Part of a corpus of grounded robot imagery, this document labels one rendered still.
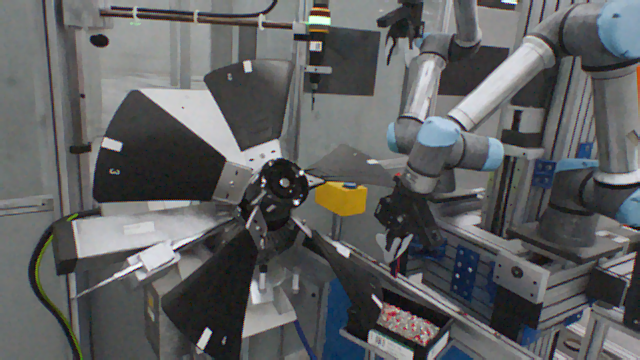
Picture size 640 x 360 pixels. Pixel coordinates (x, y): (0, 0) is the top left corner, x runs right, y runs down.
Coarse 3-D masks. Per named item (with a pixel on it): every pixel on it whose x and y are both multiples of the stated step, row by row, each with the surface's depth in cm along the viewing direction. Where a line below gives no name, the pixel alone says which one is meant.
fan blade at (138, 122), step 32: (128, 96) 83; (128, 128) 83; (160, 128) 85; (96, 160) 81; (128, 160) 83; (160, 160) 86; (192, 160) 88; (224, 160) 90; (96, 192) 82; (128, 192) 85; (160, 192) 88; (192, 192) 90
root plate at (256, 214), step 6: (258, 210) 91; (252, 216) 88; (258, 216) 91; (252, 222) 89; (258, 222) 92; (264, 222) 94; (252, 228) 89; (264, 228) 95; (252, 234) 90; (258, 234) 92; (264, 234) 95; (258, 240) 93; (258, 246) 93
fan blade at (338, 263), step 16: (320, 240) 97; (336, 256) 97; (336, 272) 90; (352, 272) 97; (368, 272) 108; (352, 288) 92; (368, 288) 99; (352, 304) 88; (368, 304) 93; (368, 320) 89
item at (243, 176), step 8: (224, 168) 91; (232, 168) 92; (240, 168) 92; (248, 168) 93; (224, 176) 92; (232, 176) 92; (240, 176) 93; (248, 176) 93; (224, 184) 93; (240, 184) 94; (216, 192) 93; (224, 192) 93; (232, 192) 94; (240, 192) 94; (224, 200) 94; (232, 200) 95; (240, 200) 95
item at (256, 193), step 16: (272, 160) 93; (288, 160) 95; (272, 176) 91; (288, 176) 94; (304, 176) 95; (256, 192) 90; (272, 192) 90; (288, 192) 92; (304, 192) 93; (240, 208) 96; (288, 208) 90; (272, 224) 99
